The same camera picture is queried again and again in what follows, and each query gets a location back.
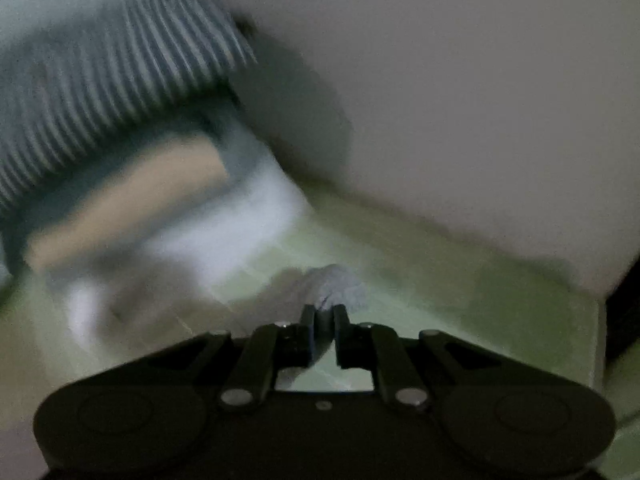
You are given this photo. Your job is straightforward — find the green checked mat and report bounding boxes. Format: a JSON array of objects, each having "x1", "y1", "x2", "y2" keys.
[{"x1": 0, "y1": 180, "x2": 640, "y2": 480}]

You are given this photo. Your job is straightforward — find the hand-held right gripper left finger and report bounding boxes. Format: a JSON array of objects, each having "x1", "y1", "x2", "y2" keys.
[{"x1": 140, "y1": 305, "x2": 318, "y2": 411}]

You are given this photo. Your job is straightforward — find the striped cloth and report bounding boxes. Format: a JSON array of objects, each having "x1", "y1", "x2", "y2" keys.
[{"x1": 0, "y1": 0, "x2": 258, "y2": 216}]

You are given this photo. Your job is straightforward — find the beige flat object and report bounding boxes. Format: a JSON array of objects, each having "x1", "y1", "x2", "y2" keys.
[{"x1": 25, "y1": 135, "x2": 231, "y2": 271}]

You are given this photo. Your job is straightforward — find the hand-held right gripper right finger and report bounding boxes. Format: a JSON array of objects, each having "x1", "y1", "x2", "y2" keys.
[{"x1": 332, "y1": 305, "x2": 506, "y2": 411}]

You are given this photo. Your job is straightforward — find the grey garment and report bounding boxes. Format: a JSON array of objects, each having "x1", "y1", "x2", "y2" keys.
[{"x1": 270, "y1": 264, "x2": 368, "y2": 356}]

